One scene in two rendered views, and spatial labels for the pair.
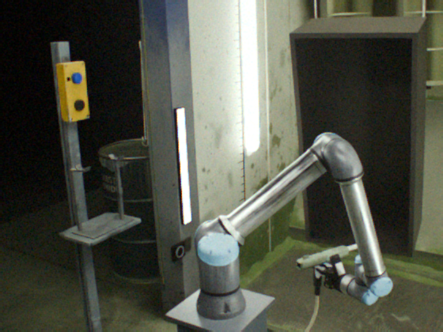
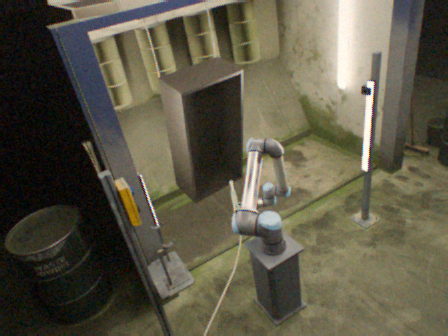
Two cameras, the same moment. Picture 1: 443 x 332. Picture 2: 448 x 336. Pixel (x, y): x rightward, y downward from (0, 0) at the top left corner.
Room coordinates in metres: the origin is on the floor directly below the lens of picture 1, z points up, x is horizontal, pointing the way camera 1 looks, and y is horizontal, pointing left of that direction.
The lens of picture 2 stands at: (0.95, 1.77, 2.49)
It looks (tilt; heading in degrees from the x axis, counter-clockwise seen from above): 32 degrees down; 305
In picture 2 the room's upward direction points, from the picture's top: 11 degrees counter-clockwise
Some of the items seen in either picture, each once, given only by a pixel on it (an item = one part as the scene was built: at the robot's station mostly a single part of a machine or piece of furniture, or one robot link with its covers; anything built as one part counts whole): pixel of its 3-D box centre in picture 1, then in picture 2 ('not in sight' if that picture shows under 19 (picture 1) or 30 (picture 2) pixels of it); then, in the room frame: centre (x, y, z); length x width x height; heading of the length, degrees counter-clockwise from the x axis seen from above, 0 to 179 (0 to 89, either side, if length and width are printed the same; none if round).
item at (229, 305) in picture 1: (220, 295); (272, 241); (1.74, 0.12, 0.69); 0.19 x 0.19 x 0.10
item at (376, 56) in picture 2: not in sight; (369, 147); (1.29, -1.09, 0.82); 0.05 x 0.05 x 1.64; 58
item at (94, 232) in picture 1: (100, 194); (165, 254); (2.21, 0.68, 0.95); 0.26 x 0.15 x 0.32; 148
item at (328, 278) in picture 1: (336, 279); not in sight; (2.16, -0.40, 0.51); 0.12 x 0.08 x 0.09; 34
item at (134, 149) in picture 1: (140, 149); (43, 229); (3.41, 0.73, 0.86); 0.54 x 0.54 x 0.01
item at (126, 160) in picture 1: (145, 207); (65, 265); (3.41, 0.73, 0.44); 0.59 x 0.58 x 0.89; 39
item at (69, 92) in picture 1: (73, 91); (127, 203); (2.26, 0.77, 1.42); 0.12 x 0.06 x 0.26; 148
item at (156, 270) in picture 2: (100, 227); (169, 274); (2.22, 0.69, 0.78); 0.31 x 0.23 x 0.01; 148
